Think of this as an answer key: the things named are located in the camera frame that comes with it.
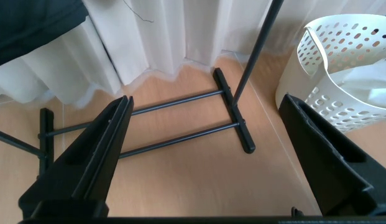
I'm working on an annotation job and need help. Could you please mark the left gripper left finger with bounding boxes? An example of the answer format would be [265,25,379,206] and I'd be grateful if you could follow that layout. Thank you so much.
[17,95,135,219]

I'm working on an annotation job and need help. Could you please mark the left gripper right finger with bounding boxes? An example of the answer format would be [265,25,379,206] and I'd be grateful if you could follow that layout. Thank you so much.
[278,93,386,218]

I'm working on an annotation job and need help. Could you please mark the black shorts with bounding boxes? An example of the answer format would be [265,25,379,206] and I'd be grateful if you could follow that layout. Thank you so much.
[0,0,90,70]

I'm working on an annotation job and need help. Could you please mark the white laundry basket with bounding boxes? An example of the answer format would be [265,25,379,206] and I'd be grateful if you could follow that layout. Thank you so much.
[275,13,386,134]

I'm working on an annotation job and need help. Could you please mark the black clothes rack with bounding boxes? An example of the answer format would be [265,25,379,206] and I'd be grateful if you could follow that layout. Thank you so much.
[0,0,285,179]

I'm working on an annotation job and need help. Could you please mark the beige curtain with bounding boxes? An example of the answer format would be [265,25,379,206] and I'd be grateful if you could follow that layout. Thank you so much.
[0,0,386,108]

